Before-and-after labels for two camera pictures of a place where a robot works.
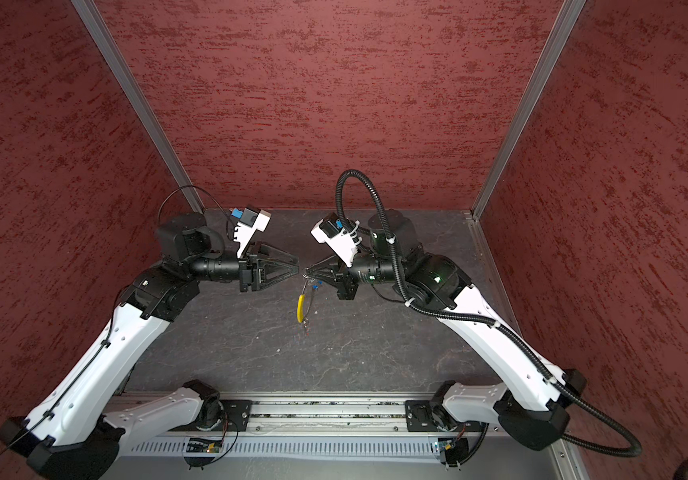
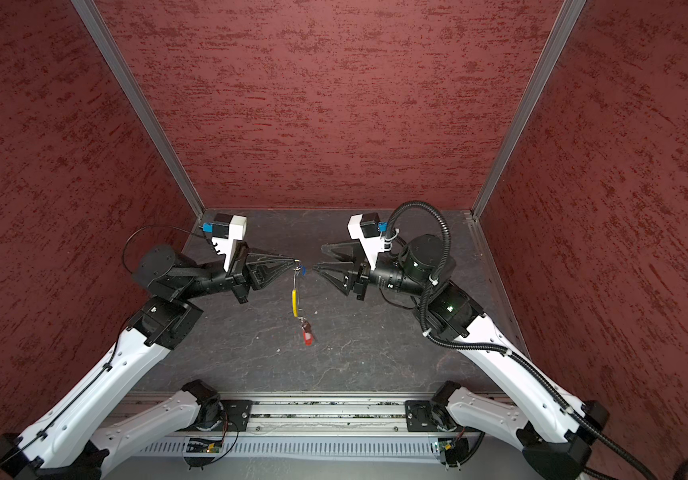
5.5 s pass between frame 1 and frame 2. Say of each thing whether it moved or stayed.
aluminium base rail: stayed
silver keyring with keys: moved
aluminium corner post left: stayed
